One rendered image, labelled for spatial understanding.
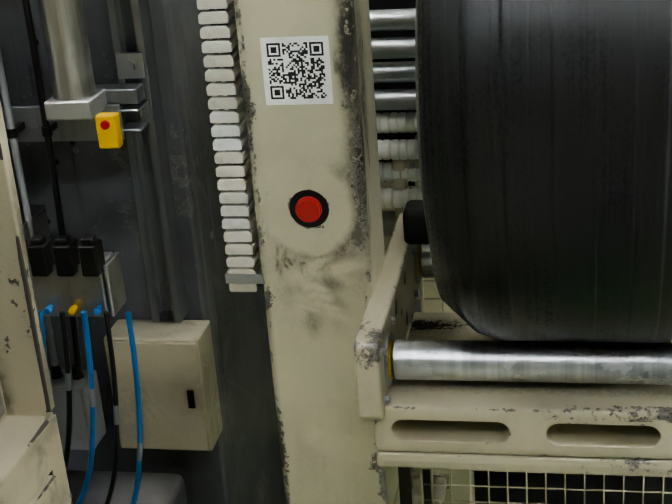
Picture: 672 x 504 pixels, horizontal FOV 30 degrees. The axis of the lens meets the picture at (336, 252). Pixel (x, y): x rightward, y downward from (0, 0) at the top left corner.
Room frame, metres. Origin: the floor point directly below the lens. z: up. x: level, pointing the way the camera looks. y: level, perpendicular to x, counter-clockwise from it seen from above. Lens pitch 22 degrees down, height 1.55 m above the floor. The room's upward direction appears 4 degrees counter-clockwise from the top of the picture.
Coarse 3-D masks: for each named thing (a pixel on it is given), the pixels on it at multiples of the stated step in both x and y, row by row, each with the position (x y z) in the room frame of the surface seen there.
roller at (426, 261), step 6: (420, 246) 1.53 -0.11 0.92; (426, 246) 1.52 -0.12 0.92; (420, 252) 1.53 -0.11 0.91; (426, 252) 1.51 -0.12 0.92; (420, 258) 1.53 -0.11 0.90; (426, 258) 1.51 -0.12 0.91; (420, 264) 1.52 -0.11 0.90; (426, 264) 1.50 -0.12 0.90; (420, 270) 1.52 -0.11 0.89; (426, 270) 1.50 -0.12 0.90; (432, 270) 1.50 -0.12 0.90; (420, 276) 1.52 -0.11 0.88; (426, 276) 1.51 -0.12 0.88; (432, 276) 1.51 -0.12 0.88
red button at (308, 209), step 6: (306, 198) 1.32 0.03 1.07; (312, 198) 1.32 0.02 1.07; (300, 204) 1.32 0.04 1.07; (306, 204) 1.32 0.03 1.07; (312, 204) 1.32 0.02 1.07; (318, 204) 1.32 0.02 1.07; (300, 210) 1.32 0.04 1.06; (306, 210) 1.32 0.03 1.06; (312, 210) 1.32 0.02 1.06; (318, 210) 1.32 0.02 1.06; (300, 216) 1.32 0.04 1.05; (306, 216) 1.32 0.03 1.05; (312, 216) 1.32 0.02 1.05; (318, 216) 1.32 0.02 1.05
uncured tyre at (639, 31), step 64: (448, 0) 1.13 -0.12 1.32; (512, 0) 1.10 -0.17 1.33; (576, 0) 1.09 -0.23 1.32; (640, 0) 1.07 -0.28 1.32; (448, 64) 1.10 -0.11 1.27; (512, 64) 1.08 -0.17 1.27; (576, 64) 1.07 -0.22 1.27; (640, 64) 1.06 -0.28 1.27; (448, 128) 1.10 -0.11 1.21; (512, 128) 1.07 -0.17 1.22; (576, 128) 1.06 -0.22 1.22; (640, 128) 1.05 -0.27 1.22; (448, 192) 1.10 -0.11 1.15; (512, 192) 1.07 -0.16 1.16; (576, 192) 1.06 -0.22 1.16; (640, 192) 1.05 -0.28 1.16; (448, 256) 1.13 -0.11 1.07; (512, 256) 1.09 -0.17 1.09; (576, 256) 1.07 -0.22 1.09; (640, 256) 1.06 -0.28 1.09; (512, 320) 1.14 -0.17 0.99; (576, 320) 1.13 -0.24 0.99; (640, 320) 1.12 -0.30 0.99
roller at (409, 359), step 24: (408, 360) 1.23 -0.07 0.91; (432, 360) 1.22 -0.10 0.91; (456, 360) 1.22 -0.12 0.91; (480, 360) 1.21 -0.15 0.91; (504, 360) 1.21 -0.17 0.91; (528, 360) 1.20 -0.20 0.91; (552, 360) 1.20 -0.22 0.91; (576, 360) 1.19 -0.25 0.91; (600, 360) 1.19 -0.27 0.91; (624, 360) 1.18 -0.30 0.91; (648, 360) 1.18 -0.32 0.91
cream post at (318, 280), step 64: (256, 0) 1.33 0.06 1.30; (320, 0) 1.32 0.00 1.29; (256, 64) 1.34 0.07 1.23; (256, 128) 1.34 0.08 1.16; (320, 128) 1.32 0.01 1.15; (256, 192) 1.34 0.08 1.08; (320, 192) 1.32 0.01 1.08; (320, 256) 1.33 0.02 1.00; (384, 256) 1.43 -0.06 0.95; (320, 320) 1.33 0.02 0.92; (320, 384) 1.33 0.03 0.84; (320, 448) 1.33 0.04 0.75
